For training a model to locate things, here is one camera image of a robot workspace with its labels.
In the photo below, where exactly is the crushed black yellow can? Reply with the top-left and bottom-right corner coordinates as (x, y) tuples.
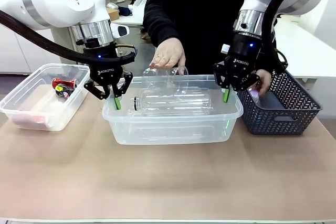
(54, 84), (74, 100)

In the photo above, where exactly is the closed brown cardboard box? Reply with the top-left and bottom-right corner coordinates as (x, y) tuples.
(106, 7), (120, 22)

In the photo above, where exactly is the large clear plastic bin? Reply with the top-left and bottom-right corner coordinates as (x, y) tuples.
(102, 74), (244, 146)

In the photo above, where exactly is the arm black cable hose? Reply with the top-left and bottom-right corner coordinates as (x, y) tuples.
(261, 0), (313, 71)
(0, 10), (91, 65)

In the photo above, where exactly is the white background desk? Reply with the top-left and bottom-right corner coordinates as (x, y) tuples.
(111, 6), (148, 28)

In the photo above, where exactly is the person's right forearm black sleeve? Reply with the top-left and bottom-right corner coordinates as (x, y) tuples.
(143, 0), (183, 49)

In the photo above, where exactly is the person's black sweater torso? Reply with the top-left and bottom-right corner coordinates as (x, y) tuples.
(143, 0), (247, 76)

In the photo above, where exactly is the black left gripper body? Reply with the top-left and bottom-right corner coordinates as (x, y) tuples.
(83, 42), (124, 88)

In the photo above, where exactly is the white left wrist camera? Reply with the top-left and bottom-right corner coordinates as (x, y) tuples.
(109, 23), (130, 39)

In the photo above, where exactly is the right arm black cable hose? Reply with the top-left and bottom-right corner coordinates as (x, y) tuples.
(261, 0), (313, 71)

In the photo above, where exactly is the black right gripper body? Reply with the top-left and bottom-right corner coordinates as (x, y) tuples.
(224, 33), (263, 89)

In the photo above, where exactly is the white cabinet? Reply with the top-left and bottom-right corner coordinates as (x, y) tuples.
(0, 23), (57, 76)

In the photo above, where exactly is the pink plastic wrapper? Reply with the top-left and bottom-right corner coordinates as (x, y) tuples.
(10, 113), (52, 131)

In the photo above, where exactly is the red shiny packet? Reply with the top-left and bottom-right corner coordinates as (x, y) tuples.
(51, 77), (80, 91)

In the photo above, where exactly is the person's left hand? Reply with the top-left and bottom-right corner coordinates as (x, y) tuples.
(255, 68), (273, 97)

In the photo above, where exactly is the small clear plastic bin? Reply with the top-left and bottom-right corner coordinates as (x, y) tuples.
(0, 62), (91, 132)

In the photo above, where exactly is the person's right hand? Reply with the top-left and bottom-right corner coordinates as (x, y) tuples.
(149, 38), (186, 69)

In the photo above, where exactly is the dark grey woven plastic basket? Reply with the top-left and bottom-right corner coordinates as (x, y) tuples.
(237, 69), (323, 136)

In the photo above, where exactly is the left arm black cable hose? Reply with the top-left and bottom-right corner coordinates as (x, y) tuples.
(0, 10), (91, 65)

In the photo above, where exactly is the purple plastic wrapper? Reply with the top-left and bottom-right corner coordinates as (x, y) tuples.
(248, 89), (264, 102)

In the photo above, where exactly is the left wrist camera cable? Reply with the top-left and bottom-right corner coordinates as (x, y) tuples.
(115, 43), (139, 63)

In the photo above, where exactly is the dark blue cloth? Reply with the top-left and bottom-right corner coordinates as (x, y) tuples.
(118, 6), (134, 17)

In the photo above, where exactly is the clear plastic bottle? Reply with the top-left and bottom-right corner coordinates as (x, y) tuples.
(133, 88), (214, 116)

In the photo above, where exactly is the white side table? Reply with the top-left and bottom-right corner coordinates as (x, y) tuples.
(272, 11), (336, 96)

